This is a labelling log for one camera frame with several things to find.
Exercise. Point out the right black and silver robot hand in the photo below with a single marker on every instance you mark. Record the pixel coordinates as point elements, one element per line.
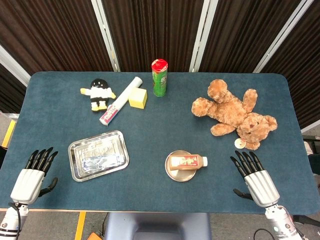
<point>261,188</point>

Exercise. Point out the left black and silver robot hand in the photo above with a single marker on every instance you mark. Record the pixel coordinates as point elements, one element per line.
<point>26,183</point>

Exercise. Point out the clear plastic water bottle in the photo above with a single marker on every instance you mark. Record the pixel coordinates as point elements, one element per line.
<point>102,162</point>

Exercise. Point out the brown drink bottle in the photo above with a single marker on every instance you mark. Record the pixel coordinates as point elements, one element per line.
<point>185,162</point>

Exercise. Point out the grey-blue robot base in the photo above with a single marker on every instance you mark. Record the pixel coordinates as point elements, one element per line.
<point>157,226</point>

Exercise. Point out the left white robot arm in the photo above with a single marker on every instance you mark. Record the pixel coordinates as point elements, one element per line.
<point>10,222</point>

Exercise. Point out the round paper tag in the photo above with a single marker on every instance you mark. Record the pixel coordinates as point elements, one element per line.
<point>239,143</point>

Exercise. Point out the round steel plate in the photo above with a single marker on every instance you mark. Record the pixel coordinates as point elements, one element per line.
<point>181,175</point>

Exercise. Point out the brown teddy bear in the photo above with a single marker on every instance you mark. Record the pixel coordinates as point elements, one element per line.
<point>232,112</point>

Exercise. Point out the rectangular steel tray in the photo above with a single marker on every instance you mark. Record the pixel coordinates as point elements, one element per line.
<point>100,140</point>

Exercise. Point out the orange floor object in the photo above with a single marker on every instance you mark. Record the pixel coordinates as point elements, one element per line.
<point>95,236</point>

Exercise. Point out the black and white plush doll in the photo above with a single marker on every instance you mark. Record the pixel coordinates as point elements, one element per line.
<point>98,93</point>

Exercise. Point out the white plastic wrap roll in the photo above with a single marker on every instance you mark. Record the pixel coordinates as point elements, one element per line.
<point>121,101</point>

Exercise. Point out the blue table mat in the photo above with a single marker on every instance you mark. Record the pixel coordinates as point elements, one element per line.
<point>155,120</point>

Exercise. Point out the yellow sponge block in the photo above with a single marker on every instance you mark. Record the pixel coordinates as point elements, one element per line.
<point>137,98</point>

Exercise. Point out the green chips can red lid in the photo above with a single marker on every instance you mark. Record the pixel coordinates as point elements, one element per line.
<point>159,82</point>

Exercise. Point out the white partition post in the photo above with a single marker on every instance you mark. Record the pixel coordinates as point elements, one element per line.
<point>13,66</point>
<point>282,37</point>
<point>202,35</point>
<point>106,35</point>

